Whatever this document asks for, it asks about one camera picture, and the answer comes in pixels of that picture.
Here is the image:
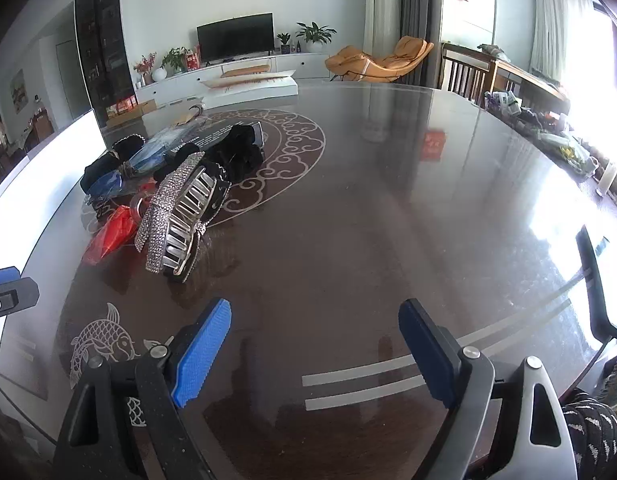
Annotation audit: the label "black fuzzy scrunchie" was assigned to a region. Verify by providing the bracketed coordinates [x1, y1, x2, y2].
[223, 124, 265, 184]

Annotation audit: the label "white standing air conditioner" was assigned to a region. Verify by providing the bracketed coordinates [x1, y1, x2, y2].
[363, 0, 403, 81]

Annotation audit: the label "white TV cabinet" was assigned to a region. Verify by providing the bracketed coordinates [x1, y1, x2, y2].
[134, 51, 339, 106]

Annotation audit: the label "wooden slatted chair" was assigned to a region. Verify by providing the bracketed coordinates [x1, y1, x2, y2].
[441, 42, 495, 106]

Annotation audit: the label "cardboard boxes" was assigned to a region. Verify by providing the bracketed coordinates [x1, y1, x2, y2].
[105, 96, 158, 128]

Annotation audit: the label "framed wall picture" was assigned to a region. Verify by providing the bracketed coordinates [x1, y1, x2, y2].
[9, 69, 30, 113]

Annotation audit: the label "black display cabinet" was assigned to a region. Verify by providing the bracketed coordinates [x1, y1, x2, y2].
[74, 0, 136, 128]

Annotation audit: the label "grey cloth bundle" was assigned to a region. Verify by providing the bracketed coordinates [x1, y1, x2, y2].
[476, 42, 512, 63]

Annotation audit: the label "green plant in white vase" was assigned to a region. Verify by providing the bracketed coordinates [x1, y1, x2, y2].
[152, 46, 190, 82]

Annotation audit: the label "wooden sideboard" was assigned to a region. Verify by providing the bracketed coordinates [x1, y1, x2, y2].
[489, 57, 572, 116]

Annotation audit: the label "small orange bench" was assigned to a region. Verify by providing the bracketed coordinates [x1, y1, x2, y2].
[220, 62, 270, 79]

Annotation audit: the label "white curtain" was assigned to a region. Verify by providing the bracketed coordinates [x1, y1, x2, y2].
[533, 0, 592, 92]

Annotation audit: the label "red plastic ring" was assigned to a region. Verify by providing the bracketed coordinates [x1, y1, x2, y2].
[129, 182, 156, 223]

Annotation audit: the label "person's patterned pants leg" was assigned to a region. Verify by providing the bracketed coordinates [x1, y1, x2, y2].
[561, 389, 617, 480]

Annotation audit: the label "black television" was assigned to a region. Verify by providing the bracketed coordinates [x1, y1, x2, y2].
[196, 13, 275, 66]

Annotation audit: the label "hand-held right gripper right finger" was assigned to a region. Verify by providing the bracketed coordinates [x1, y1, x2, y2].
[399, 298, 579, 480]

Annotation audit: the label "white coffee table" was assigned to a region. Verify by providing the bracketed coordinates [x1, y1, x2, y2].
[201, 67, 299, 109]

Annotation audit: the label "large green potted plant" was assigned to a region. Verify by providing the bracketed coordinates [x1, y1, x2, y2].
[295, 21, 338, 54]

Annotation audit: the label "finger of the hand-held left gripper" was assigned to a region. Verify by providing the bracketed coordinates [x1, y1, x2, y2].
[0, 266, 40, 327]

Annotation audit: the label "pile of assorted clutter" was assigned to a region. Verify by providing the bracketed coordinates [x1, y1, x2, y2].
[483, 89, 602, 178]

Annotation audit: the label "rhinestone hair claw clip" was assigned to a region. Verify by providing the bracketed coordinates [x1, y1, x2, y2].
[134, 151, 234, 283]

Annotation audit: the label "black cloth bundle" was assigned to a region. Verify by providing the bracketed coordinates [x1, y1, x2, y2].
[80, 134, 145, 193]

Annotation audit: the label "clear plastic packet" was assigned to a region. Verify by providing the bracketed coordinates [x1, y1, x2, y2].
[138, 124, 234, 153]

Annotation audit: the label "orange lounge chair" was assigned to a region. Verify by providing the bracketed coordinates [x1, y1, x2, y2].
[325, 36, 434, 83]

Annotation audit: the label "red flowers in vase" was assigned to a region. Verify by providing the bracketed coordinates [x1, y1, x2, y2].
[133, 52, 158, 87]

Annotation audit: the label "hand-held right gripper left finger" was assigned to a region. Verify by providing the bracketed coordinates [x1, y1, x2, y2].
[53, 297, 233, 480]

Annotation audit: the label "grey curtain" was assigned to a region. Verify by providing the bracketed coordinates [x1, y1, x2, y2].
[401, 0, 443, 88]

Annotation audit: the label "blue fabric pouch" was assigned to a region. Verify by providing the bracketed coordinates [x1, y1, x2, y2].
[86, 147, 169, 206]

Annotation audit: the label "red plastic bag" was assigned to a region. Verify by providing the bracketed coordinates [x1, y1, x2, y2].
[82, 204, 142, 267]

